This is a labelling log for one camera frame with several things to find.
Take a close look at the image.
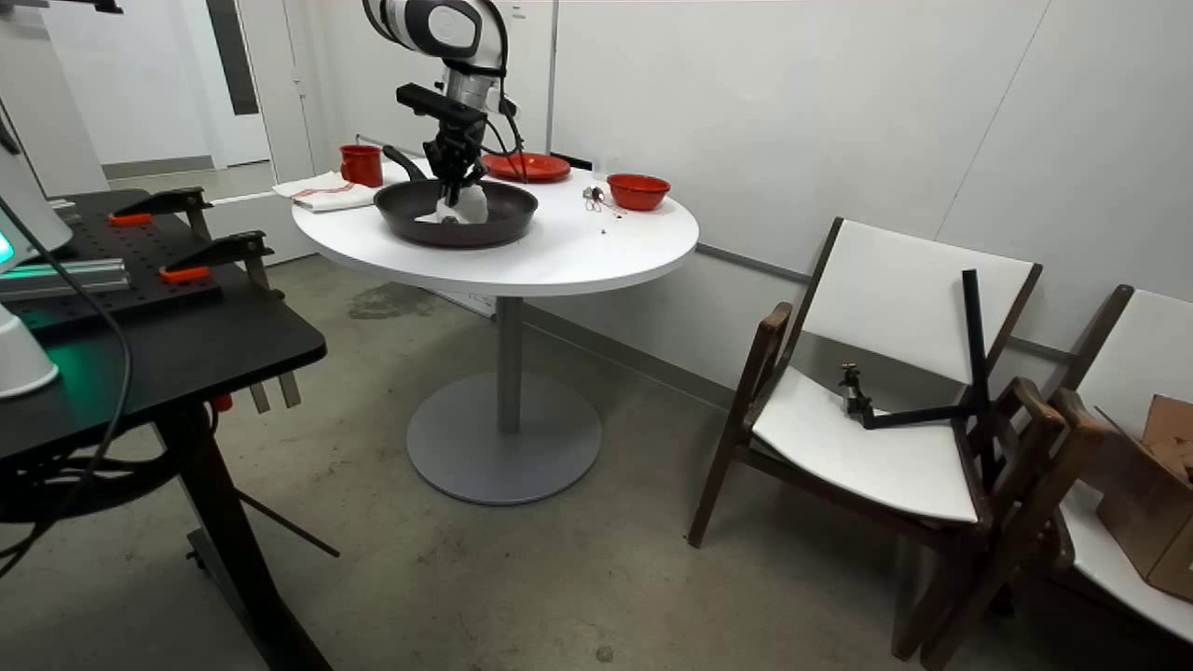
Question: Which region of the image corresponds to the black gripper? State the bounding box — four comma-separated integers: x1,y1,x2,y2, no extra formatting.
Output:
397,82,486,202

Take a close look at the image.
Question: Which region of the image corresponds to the white towel with red stripes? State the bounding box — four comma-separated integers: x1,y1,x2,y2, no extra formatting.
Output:
414,183,489,227

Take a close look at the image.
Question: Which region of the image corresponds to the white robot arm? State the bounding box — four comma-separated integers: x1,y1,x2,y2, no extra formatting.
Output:
362,0,509,202

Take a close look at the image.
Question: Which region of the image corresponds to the black frying pan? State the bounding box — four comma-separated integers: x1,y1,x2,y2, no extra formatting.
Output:
372,145,537,249

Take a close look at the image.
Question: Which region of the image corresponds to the red plate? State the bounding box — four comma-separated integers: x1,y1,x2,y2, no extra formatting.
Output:
481,154,572,183

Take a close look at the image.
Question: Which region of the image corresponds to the red cup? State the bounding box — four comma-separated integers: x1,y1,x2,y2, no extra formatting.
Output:
340,142,384,185

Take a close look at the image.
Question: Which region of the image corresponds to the red bowl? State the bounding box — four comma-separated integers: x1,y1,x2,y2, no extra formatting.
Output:
609,172,673,212

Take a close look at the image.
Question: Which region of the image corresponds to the orange black clamp right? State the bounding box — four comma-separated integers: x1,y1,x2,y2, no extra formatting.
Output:
157,229,304,413

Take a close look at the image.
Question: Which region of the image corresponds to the orange black clamp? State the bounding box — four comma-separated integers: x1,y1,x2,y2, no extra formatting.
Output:
107,185,214,243
157,229,304,413

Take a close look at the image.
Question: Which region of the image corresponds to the orange black clamp left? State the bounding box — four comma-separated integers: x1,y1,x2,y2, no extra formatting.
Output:
107,185,214,243

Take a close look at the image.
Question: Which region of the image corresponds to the black desk with pegboard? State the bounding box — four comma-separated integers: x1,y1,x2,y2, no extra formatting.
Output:
0,185,345,671

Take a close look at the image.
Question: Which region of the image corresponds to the wooden chair white cushion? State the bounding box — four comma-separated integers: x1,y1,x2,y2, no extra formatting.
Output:
685,212,1075,671

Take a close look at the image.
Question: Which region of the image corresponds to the black metal stand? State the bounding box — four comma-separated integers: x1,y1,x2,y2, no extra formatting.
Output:
838,268,991,427

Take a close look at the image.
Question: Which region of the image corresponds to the cardboard box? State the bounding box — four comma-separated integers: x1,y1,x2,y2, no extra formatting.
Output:
1095,395,1193,600

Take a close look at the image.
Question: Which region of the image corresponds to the round white pedestal table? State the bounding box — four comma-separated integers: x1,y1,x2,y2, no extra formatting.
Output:
291,172,696,507

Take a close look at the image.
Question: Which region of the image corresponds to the black cable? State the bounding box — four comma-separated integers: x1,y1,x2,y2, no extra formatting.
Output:
0,208,181,580

